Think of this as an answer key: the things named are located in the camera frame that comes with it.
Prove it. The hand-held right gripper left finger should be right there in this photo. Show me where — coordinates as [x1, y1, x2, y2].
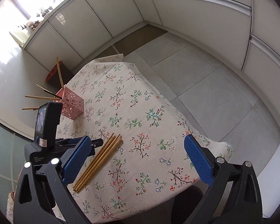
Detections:
[13, 135, 92, 224]

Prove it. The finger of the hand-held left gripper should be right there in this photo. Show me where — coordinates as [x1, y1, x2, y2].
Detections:
[89, 139, 103, 156]

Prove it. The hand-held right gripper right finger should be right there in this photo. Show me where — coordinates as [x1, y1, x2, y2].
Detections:
[184, 134, 263, 224]

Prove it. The pink perforated utensil holder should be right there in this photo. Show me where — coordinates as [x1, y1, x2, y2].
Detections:
[54, 84, 85, 119]

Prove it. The floral tablecloth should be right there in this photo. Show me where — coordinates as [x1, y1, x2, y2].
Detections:
[47, 54, 234, 220]

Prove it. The brown trash bin red rim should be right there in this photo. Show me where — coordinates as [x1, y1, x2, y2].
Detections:
[45, 60, 73, 85]

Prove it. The frosted glass door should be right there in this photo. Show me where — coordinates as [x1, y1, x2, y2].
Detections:
[0, 115, 34, 215]

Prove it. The pale cutting board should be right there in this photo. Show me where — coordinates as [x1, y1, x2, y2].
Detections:
[9, 25, 31, 47]

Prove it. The kitchen window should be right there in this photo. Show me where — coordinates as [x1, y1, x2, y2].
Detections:
[0, 0, 32, 22]

